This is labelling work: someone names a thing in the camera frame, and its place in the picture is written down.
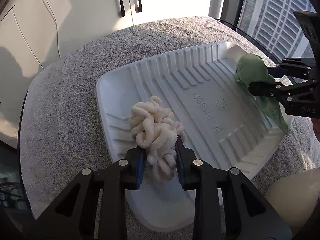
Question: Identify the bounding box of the green cloth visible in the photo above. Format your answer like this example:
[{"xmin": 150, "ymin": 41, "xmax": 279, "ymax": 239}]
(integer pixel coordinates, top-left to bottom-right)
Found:
[{"xmin": 234, "ymin": 54, "xmax": 289, "ymax": 135}]

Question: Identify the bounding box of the cream chunky yarn bundle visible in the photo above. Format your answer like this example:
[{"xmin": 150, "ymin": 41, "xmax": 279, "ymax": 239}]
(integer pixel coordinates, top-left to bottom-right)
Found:
[{"xmin": 129, "ymin": 96, "xmax": 186, "ymax": 183}]

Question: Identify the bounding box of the white ribbed plastic tray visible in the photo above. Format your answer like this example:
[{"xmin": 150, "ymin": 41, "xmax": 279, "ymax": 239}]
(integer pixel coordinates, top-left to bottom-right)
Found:
[{"xmin": 96, "ymin": 41, "xmax": 295, "ymax": 233}]

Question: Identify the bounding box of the white cabinet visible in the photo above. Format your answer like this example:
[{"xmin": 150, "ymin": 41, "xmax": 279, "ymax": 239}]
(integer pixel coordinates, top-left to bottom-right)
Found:
[{"xmin": 1, "ymin": 0, "xmax": 210, "ymax": 147}]

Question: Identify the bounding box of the white hanging cable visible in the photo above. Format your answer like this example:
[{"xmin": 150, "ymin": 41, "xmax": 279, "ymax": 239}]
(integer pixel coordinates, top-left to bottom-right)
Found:
[{"xmin": 38, "ymin": 0, "xmax": 62, "ymax": 59}]

